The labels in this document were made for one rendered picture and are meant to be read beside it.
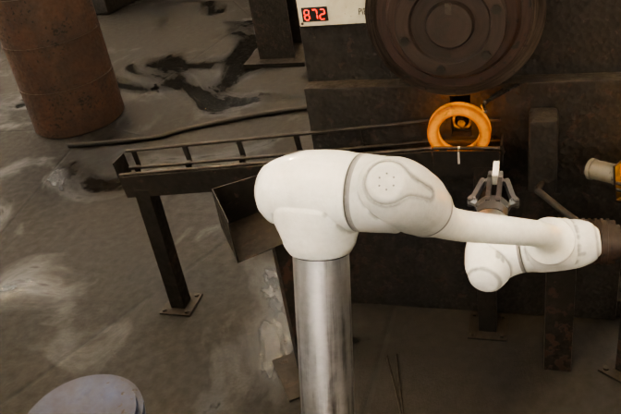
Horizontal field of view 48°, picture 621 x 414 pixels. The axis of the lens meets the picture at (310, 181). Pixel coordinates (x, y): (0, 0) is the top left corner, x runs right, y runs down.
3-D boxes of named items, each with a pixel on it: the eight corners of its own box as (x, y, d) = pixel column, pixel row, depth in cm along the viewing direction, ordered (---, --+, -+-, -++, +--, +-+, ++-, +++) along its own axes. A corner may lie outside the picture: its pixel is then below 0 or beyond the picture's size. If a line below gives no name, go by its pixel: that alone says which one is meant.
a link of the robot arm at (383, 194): (459, 172, 119) (385, 168, 125) (426, 140, 103) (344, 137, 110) (448, 249, 116) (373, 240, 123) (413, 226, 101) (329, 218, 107)
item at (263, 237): (256, 366, 240) (211, 188, 204) (327, 340, 246) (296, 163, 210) (273, 408, 223) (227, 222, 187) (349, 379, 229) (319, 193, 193)
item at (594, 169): (596, 173, 197) (595, 154, 194) (627, 180, 190) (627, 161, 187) (584, 182, 194) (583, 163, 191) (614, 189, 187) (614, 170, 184)
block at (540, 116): (528, 176, 215) (529, 104, 203) (555, 176, 212) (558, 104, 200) (528, 194, 206) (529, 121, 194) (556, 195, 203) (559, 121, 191)
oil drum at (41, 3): (66, 100, 489) (21, -29, 444) (141, 98, 471) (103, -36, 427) (15, 140, 441) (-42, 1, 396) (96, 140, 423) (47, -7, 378)
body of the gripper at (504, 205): (473, 232, 173) (476, 209, 180) (509, 234, 170) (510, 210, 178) (472, 208, 169) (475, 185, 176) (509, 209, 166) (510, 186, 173)
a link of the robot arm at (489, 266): (473, 256, 170) (529, 249, 165) (468, 302, 158) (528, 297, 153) (461, 222, 165) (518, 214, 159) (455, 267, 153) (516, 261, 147)
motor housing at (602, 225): (533, 343, 231) (536, 207, 204) (605, 348, 224) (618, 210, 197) (533, 372, 220) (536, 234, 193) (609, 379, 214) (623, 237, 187)
